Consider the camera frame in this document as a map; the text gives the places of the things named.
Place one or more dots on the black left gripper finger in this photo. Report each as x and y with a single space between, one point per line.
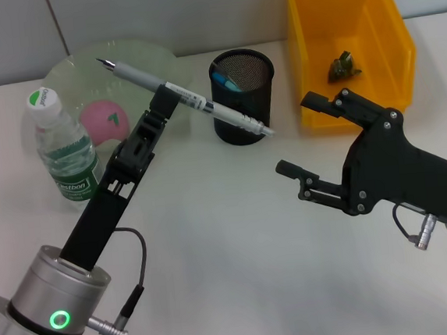
163 102

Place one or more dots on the pink peach ball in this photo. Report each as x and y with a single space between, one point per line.
98 121

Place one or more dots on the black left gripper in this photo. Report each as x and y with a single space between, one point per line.
95 222

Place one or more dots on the black mesh pen cup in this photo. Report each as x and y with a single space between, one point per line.
240 132

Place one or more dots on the silver ballpoint pen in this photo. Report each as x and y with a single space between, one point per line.
137 76

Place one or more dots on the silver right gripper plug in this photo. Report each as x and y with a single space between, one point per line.
427 232

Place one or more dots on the green plastic wrapper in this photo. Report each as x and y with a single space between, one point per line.
342 69

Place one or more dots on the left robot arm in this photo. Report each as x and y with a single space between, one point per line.
42 293

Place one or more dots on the clear water bottle green label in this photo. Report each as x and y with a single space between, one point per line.
70 157

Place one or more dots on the yellow plastic storage bin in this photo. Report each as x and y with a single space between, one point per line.
351 15

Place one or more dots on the translucent green glass fruit plate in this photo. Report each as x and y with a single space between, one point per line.
82 78

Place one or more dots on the blue scissors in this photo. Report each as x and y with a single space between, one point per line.
225 82

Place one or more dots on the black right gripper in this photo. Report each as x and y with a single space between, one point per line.
396 168

